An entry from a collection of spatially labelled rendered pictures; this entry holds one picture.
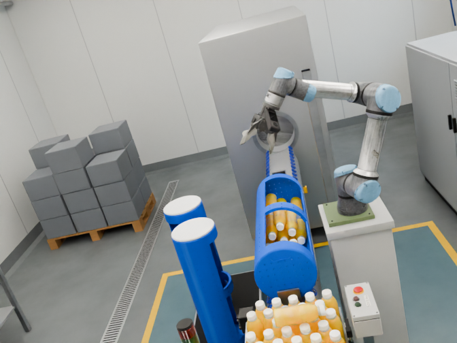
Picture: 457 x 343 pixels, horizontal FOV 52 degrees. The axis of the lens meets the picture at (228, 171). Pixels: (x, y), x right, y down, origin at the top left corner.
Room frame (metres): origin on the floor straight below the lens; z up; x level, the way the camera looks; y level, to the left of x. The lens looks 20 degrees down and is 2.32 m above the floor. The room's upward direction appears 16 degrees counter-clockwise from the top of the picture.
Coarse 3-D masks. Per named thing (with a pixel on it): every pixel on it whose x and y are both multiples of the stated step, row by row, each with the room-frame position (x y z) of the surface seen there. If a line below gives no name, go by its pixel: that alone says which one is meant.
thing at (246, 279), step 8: (248, 272) 3.36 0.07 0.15; (232, 280) 3.31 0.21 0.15; (240, 280) 3.28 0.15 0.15; (248, 280) 3.25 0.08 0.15; (240, 288) 3.18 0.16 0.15; (248, 288) 3.15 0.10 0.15; (256, 288) 3.12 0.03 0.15; (232, 296) 3.10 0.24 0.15; (240, 296) 3.07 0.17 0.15; (248, 296) 3.04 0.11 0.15; (256, 296) 3.02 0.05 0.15; (240, 304) 2.97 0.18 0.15; (248, 304) 2.94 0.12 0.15; (200, 328) 2.83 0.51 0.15; (200, 336) 2.74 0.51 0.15
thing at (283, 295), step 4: (292, 288) 1.75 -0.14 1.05; (296, 288) 1.75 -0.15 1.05; (280, 292) 1.74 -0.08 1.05; (284, 292) 1.74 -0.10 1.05; (288, 292) 1.74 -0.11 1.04; (292, 292) 1.73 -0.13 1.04; (296, 292) 1.73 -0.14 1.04; (280, 296) 1.74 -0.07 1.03; (284, 296) 1.74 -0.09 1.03; (288, 296) 1.74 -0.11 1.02; (300, 296) 1.73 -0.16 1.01; (284, 300) 1.74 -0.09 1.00; (300, 300) 1.73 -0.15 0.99; (284, 304) 1.74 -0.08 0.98
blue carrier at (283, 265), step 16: (272, 176) 2.62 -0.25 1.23; (288, 176) 2.61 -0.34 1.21; (272, 192) 2.65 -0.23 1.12; (288, 192) 2.63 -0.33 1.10; (256, 208) 2.42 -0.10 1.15; (272, 208) 2.20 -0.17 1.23; (288, 208) 2.18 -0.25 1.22; (304, 208) 2.31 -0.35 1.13; (256, 224) 2.21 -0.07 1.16; (256, 240) 2.03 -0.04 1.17; (256, 256) 1.88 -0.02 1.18; (272, 256) 1.80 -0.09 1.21; (288, 256) 1.79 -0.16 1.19; (304, 256) 1.78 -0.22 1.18; (256, 272) 1.81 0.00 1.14; (272, 272) 1.80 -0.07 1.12; (288, 272) 1.79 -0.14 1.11; (304, 272) 1.78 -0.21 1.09; (272, 288) 1.81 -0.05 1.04; (288, 288) 1.79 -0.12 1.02; (304, 288) 1.78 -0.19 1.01
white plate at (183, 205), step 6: (180, 198) 3.17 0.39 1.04; (186, 198) 3.14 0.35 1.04; (192, 198) 3.11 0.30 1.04; (198, 198) 3.08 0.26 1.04; (168, 204) 3.12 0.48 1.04; (174, 204) 3.09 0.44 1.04; (180, 204) 3.06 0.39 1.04; (186, 204) 3.03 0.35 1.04; (192, 204) 3.00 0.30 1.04; (198, 204) 2.98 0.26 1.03; (168, 210) 3.01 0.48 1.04; (174, 210) 2.98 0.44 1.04; (180, 210) 2.96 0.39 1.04; (186, 210) 2.93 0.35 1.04
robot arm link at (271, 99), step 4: (268, 92) 1.88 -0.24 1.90; (268, 96) 1.88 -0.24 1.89; (272, 96) 1.86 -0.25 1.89; (276, 96) 1.85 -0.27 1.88; (268, 100) 1.86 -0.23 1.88; (272, 100) 1.85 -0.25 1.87; (276, 100) 1.85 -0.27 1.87; (280, 100) 1.86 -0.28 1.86; (272, 104) 1.86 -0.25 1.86; (276, 104) 1.85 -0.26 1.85; (280, 104) 1.86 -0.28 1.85
